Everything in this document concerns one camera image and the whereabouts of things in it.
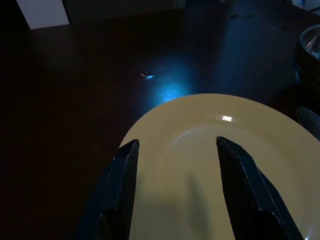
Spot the cream round ceramic plate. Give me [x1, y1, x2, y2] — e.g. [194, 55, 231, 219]
[119, 93, 320, 240]

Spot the white cabinet panel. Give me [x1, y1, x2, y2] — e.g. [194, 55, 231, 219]
[15, 0, 70, 31]

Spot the shiny metal bowl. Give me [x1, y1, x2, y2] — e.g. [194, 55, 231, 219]
[294, 24, 320, 87]

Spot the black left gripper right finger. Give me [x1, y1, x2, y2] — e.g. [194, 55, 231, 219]
[216, 136, 305, 240]

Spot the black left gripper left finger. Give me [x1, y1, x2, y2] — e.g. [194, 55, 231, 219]
[79, 139, 140, 240]

